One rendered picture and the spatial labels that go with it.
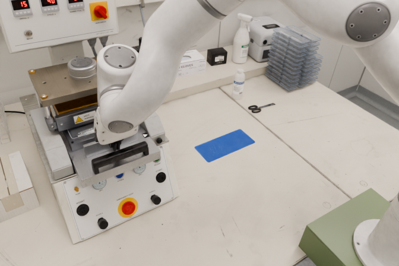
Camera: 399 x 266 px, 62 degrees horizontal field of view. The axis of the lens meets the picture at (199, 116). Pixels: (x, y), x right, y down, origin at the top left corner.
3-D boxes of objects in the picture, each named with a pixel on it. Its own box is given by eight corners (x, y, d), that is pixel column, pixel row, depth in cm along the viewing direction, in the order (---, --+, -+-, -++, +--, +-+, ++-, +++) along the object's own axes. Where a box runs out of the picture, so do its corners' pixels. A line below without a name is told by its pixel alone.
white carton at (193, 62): (153, 69, 164) (153, 56, 160) (195, 62, 173) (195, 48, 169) (162, 81, 156) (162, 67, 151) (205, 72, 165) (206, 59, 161)
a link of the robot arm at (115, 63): (138, 117, 71) (135, 85, 76) (144, 76, 61) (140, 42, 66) (97, 118, 69) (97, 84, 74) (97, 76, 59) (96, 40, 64)
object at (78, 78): (31, 87, 105) (19, 49, 97) (123, 66, 119) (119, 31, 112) (48, 129, 89) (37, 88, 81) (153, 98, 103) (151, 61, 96)
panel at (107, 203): (80, 241, 92) (60, 181, 87) (174, 198, 106) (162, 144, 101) (82, 244, 90) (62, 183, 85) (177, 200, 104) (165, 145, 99)
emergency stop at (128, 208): (122, 215, 98) (119, 203, 97) (135, 209, 99) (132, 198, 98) (124, 217, 96) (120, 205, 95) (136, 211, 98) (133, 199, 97)
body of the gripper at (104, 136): (101, 124, 71) (101, 150, 80) (144, 111, 75) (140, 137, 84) (88, 98, 74) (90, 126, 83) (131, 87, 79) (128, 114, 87)
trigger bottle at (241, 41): (228, 60, 176) (233, 14, 162) (236, 55, 182) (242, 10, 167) (241, 66, 172) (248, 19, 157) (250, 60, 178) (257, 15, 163)
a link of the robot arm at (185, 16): (244, 54, 51) (129, 143, 67) (222, -9, 60) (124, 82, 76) (205, 27, 45) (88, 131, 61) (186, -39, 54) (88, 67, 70)
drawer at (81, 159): (54, 127, 103) (48, 107, 99) (121, 107, 113) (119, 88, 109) (83, 190, 84) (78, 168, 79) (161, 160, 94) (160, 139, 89)
